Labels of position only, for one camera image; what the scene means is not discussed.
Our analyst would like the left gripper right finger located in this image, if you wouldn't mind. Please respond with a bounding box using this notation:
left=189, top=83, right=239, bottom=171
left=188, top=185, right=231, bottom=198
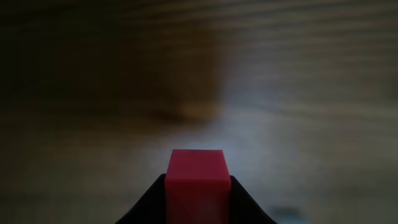
left=229, top=175, right=278, bottom=224

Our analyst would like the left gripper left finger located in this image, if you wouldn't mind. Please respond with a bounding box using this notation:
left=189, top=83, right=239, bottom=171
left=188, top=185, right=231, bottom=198
left=114, top=173, right=167, bottom=224

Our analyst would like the red cube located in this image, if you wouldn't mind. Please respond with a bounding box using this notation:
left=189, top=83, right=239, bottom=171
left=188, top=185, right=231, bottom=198
left=164, top=149, right=232, bottom=224

